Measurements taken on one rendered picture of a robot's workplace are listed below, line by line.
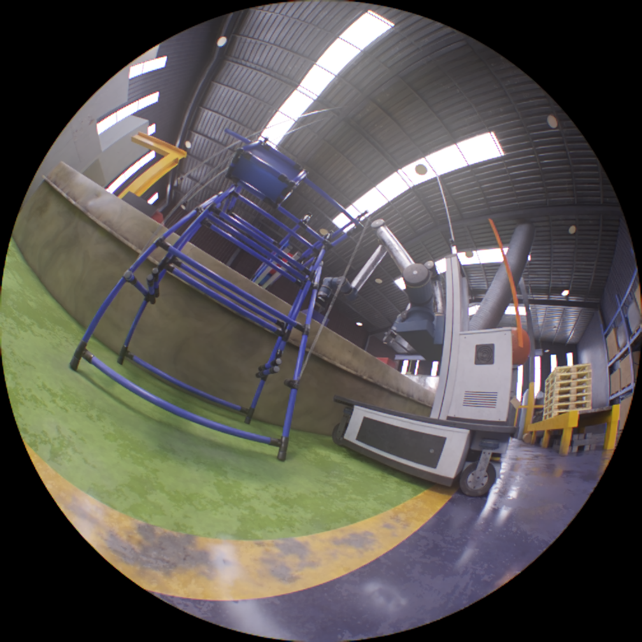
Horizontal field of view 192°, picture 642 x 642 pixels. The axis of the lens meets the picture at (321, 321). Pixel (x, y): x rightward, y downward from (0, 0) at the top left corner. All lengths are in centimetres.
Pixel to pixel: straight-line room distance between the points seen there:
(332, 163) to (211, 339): 983
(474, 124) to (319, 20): 686
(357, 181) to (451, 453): 1034
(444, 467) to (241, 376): 121
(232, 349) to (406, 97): 921
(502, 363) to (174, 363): 182
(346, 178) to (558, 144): 1016
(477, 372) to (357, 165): 980
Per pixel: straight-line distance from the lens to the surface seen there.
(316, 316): 148
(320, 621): 37
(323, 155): 1035
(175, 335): 122
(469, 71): 916
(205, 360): 121
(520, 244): 972
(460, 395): 120
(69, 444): 51
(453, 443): 98
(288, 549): 45
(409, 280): 132
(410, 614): 43
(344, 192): 1067
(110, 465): 49
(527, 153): 989
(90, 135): 678
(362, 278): 191
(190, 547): 39
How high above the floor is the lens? 33
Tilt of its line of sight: 20 degrees up
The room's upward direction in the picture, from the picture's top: 21 degrees clockwise
